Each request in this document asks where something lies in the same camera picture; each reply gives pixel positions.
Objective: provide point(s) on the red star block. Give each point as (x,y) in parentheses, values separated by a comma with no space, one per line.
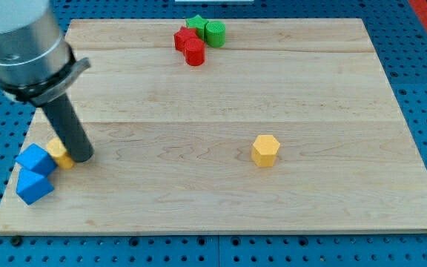
(182,35)

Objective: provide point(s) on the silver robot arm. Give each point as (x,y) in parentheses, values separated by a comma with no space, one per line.
(36,64)

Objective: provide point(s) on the green star block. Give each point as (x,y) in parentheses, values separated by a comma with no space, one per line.
(199,24)

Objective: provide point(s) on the blue cube block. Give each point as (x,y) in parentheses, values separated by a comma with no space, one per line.
(36,159)

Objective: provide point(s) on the yellow heart block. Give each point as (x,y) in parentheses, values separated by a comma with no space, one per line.
(59,153)

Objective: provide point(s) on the green cylinder block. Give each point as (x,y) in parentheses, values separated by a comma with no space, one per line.
(215,33)

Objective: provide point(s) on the blue triangle block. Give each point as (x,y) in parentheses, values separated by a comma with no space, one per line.
(32,186)

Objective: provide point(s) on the red cylinder block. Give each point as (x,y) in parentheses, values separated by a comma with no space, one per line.
(194,52)

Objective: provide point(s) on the yellow hexagon block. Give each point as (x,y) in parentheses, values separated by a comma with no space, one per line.
(265,150)

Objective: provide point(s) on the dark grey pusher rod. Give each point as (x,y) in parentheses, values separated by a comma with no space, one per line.
(62,117)

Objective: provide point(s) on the wooden board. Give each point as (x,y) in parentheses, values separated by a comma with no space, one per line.
(172,143)

